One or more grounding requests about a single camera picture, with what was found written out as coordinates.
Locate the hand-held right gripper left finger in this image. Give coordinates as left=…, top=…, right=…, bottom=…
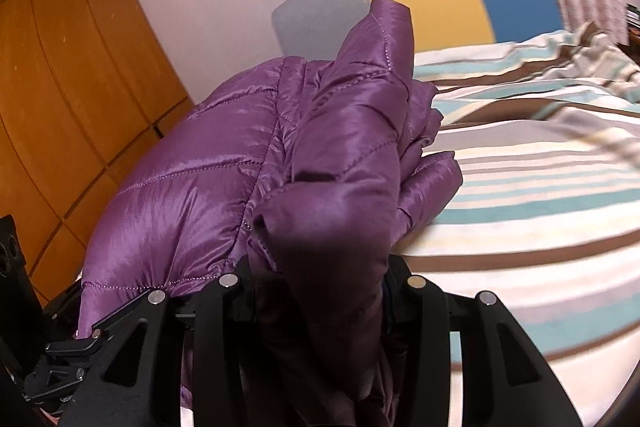
left=60, top=256, right=267, bottom=427

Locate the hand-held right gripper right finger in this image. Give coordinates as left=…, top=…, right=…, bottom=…
left=384, top=254, right=584, bottom=427

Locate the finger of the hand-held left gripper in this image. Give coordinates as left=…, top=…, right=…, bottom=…
left=42, top=294, right=151, bottom=356
left=22, top=353, right=87, bottom=414

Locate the purple quilted jacket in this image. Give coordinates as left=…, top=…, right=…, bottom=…
left=75, top=0, right=464, bottom=427

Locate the striped bed cover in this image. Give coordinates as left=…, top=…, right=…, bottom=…
left=180, top=22, right=640, bottom=427

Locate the wooden wardrobe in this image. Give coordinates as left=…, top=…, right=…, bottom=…
left=0, top=0, right=197, bottom=308

